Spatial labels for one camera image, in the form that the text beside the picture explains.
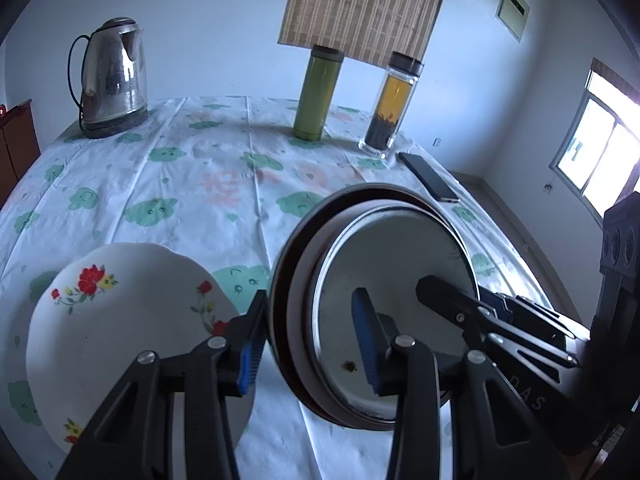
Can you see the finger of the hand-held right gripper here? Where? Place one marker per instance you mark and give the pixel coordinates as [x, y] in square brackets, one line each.
[450, 302]
[495, 304]

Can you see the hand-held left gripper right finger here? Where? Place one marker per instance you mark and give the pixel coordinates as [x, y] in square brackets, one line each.
[367, 345]

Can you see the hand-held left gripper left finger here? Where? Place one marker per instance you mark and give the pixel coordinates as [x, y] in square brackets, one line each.
[247, 360]

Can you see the stainless steel bowl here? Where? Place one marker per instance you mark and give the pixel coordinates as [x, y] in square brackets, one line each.
[278, 310]

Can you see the white enamel bowl dark rim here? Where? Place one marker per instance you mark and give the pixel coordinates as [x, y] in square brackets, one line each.
[400, 245]

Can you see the red flower white plate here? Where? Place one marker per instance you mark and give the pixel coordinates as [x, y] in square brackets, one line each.
[125, 330]

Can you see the black smartphone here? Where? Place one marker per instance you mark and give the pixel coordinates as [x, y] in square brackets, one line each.
[427, 176]

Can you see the bright glass window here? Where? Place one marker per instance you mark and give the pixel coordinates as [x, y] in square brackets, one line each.
[600, 150]

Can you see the white tablecloth green cloud print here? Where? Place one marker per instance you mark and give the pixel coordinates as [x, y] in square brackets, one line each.
[200, 170]

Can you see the glass tea bottle black lid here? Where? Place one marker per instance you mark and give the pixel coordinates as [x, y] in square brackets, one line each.
[390, 105]

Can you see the green thermos flask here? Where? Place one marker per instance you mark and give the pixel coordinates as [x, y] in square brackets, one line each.
[317, 95]

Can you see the black kettle base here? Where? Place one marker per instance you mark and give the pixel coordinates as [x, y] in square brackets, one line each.
[115, 129]

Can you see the bamboo window blind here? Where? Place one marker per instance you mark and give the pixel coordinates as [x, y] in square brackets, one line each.
[365, 5]

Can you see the brown wooden sideboard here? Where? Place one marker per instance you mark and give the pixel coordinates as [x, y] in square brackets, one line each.
[17, 150]

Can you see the stainless steel electric kettle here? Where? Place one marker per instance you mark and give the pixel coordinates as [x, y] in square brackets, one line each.
[112, 75]

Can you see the pale green wall panel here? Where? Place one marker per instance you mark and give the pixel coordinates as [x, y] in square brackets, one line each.
[514, 10]

